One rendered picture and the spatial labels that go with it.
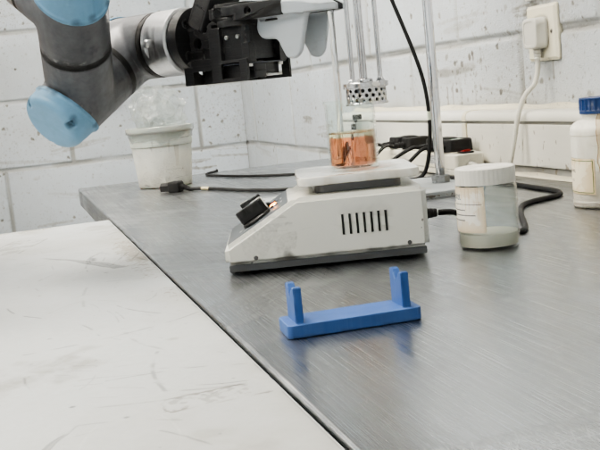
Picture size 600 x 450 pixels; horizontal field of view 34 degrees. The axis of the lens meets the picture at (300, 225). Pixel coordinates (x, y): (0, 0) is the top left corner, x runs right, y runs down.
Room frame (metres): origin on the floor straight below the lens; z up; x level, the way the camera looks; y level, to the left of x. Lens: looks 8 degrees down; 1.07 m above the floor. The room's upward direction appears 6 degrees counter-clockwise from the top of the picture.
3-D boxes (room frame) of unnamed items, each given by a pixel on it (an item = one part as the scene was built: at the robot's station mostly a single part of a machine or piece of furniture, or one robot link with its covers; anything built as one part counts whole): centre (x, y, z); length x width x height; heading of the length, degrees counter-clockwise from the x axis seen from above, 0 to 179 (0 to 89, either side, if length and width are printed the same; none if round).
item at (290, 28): (0.99, -0.01, 1.13); 0.09 x 0.03 x 0.06; 49
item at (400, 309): (0.69, -0.03, 0.92); 0.10 x 0.03 x 0.04; 103
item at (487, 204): (0.95, -0.19, 0.94); 0.06 x 0.06 x 0.08
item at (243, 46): (1.07, 0.06, 1.13); 0.12 x 0.08 x 0.09; 50
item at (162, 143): (2.02, 0.27, 1.01); 0.14 x 0.14 x 0.21
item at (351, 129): (0.97, -0.06, 1.02); 0.06 x 0.05 x 0.08; 173
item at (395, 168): (0.99, -0.06, 0.98); 0.12 x 0.12 x 0.01; 1
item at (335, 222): (0.99, -0.03, 0.94); 0.22 x 0.13 x 0.08; 91
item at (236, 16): (1.01, 0.02, 1.15); 0.09 x 0.05 x 0.02; 49
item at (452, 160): (1.82, -0.24, 0.92); 0.40 x 0.06 x 0.04; 16
